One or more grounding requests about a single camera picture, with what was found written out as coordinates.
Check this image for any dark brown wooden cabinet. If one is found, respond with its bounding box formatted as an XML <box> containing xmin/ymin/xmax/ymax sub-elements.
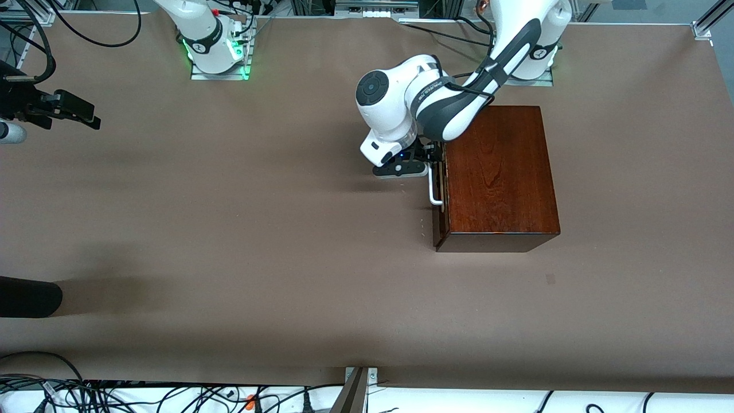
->
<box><xmin>431</xmin><ymin>105</ymin><xmax>561</xmax><ymax>254</ymax></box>

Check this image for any aluminium frame profile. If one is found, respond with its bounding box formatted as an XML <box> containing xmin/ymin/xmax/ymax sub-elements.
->
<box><xmin>0</xmin><ymin>0</ymin><xmax>56</xmax><ymax>26</ymax></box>

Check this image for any grey power strip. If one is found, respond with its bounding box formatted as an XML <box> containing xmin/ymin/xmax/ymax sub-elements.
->
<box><xmin>334</xmin><ymin>0</ymin><xmax>420</xmax><ymax>19</ymax></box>

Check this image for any grey metal camera stand bracket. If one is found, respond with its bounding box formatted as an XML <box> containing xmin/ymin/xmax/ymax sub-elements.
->
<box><xmin>330</xmin><ymin>367</ymin><xmax>379</xmax><ymax>413</ymax></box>

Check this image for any wooden drawer with white handle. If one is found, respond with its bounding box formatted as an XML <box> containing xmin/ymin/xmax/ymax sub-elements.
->
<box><xmin>428</xmin><ymin>163</ymin><xmax>450</xmax><ymax>247</ymax></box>

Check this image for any black foam cylinder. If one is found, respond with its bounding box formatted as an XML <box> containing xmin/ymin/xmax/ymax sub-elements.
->
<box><xmin>0</xmin><ymin>276</ymin><xmax>63</xmax><ymax>319</ymax></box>

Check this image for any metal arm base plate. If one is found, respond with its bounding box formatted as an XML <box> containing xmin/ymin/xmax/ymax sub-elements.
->
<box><xmin>190</xmin><ymin>57</ymin><xmax>252</xmax><ymax>81</ymax></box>
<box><xmin>505</xmin><ymin>66</ymin><xmax>555</xmax><ymax>87</ymax></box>

